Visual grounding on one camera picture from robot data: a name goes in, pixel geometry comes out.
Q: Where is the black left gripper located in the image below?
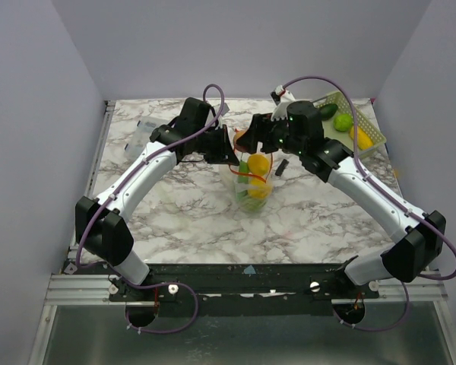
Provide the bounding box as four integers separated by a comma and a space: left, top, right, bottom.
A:
194, 125, 240, 166

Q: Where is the yellow toy lemon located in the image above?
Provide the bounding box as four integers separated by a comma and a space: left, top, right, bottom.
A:
247, 154, 271, 176

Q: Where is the white toy mushroom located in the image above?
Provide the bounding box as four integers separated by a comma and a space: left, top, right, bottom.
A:
234, 182, 249, 196

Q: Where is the clear zip bag orange zipper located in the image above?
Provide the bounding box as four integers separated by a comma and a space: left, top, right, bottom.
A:
220, 128, 274, 214

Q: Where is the yellow toy pear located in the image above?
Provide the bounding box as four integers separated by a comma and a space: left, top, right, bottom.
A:
248, 179, 272, 199

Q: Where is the green toy cabbage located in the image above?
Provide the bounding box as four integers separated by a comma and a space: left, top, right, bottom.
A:
236, 195, 267, 212

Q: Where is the yellow toy mango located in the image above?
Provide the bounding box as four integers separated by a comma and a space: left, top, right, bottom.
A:
349, 127, 374, 151

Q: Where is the orange toy peach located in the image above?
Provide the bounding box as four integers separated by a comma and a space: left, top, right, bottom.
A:
233, 130, 245, 143

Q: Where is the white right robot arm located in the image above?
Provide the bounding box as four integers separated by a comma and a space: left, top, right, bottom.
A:
236, 101, 446, 298

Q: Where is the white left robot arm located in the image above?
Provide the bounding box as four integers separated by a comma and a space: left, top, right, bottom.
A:
75, 97, 239, 300

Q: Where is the black pin header strip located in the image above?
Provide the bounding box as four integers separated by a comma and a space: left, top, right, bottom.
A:
274, 159, 289, 177

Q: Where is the dark green toy avocado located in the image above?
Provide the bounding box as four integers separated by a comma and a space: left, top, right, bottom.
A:
318, 103, 338, 121

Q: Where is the clear plastic box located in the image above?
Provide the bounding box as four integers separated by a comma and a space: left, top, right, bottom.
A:
124, 116, 166, 162

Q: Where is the light green toy apple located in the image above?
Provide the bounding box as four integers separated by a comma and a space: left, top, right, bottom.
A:
333, 113, 353, 132

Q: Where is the green perforated plastic basket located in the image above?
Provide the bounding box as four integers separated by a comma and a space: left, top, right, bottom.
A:
315, 91, 386, 159

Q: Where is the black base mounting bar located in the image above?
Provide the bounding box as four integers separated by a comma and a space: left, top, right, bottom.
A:
62, 262, 429, 316

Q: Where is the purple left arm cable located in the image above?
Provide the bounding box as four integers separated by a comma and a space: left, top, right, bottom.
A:
75, 84, 226, 335

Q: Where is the aluminium frame rail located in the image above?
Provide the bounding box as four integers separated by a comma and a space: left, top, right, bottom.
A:
43, 271, 449, 305

